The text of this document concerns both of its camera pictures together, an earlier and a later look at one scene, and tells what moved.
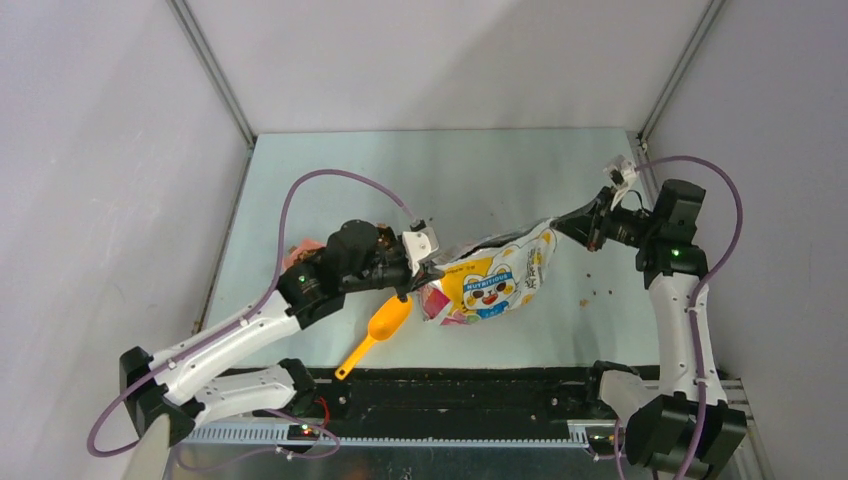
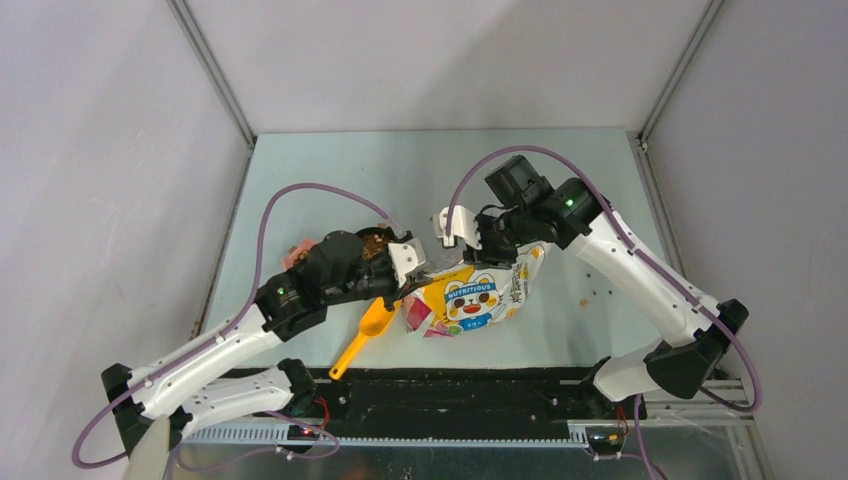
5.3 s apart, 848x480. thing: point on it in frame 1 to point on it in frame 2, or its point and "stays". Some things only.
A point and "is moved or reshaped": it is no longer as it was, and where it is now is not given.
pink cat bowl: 306,246 stays
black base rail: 456,401 stays
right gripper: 590,223 to 487,254
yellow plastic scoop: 382,325 is moved or reshaped
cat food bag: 491,276 is moved or reshaped
